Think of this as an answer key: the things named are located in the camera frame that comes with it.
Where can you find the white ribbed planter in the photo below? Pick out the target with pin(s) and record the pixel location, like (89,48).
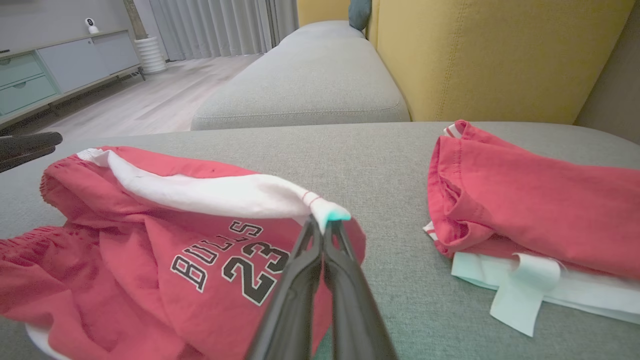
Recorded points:
(150,55)

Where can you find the brown plant trunk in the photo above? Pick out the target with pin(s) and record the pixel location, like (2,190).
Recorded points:
(135,17)

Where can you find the blue grey pillow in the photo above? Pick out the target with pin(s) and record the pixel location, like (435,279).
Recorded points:
(360,14)

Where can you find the red Bulls 23 shorts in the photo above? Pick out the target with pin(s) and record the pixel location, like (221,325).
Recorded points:
(125,260)

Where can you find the red white jersey shirt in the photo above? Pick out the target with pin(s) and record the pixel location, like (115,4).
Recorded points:
(540,210)

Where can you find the large grey sofa seat cushion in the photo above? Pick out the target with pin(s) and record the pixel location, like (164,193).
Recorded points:
(380,170)

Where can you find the small white security camera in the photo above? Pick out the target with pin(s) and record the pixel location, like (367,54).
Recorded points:
(91,26)

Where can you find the grey TV cabinet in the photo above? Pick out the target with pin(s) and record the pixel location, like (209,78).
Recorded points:
(65,65)

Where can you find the yellow sofa backrest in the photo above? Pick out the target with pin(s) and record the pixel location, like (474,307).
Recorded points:
(490,55)

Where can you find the narrow grey sofa seat cushion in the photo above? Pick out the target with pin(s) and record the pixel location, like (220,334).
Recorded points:
(310,80)

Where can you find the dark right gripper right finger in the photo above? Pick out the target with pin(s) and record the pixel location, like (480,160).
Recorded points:
(355,320)

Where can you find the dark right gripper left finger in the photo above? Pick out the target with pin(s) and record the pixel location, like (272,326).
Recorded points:
(290,310)

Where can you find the grey brown sofa backrest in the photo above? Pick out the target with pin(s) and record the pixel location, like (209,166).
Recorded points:
(615,75)

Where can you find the grey curtains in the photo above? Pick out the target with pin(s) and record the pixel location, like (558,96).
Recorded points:
(215,25)

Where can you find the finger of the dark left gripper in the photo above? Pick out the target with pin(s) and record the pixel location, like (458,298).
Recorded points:
(30,142)
(20,161)

